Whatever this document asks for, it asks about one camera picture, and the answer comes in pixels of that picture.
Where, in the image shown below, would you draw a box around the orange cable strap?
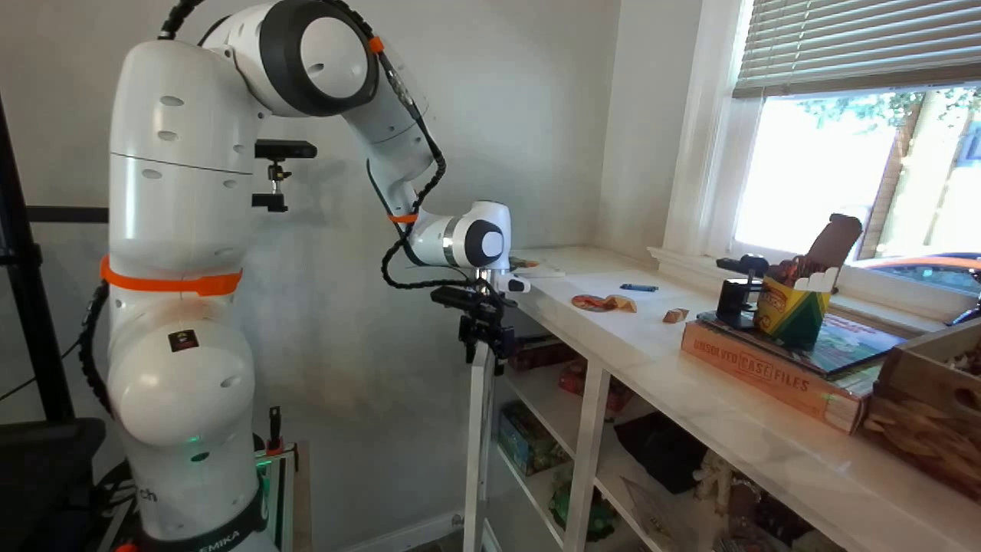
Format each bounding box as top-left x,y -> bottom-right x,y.
99,253 -> 244,300

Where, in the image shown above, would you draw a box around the brown hardcover book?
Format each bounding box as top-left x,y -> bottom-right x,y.
679,311 -> 899,432

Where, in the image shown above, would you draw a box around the wooden crate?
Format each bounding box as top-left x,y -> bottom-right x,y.
862,322 -> 981,500

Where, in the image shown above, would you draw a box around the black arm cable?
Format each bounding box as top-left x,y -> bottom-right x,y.
363,48 -> 483,294

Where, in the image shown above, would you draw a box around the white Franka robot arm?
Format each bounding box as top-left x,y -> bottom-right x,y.
101,0 -> 511,552

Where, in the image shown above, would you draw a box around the white built-in shelf cabinet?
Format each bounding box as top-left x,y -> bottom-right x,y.
515,249 -> 981,552

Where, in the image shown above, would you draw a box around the green yellow crayon box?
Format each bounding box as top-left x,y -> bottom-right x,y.
757,280 -> 831,350

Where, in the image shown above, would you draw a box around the white window blinds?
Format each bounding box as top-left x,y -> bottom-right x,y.
733,0 -> 981,99

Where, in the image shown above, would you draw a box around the blue marker pen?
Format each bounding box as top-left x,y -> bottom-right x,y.
618,281 -> 659,294

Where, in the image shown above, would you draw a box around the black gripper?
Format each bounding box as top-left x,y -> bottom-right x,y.
433,287 -> 515,358

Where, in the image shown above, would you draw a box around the camera on black stand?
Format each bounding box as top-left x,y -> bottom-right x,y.
251,137 -> 316,212

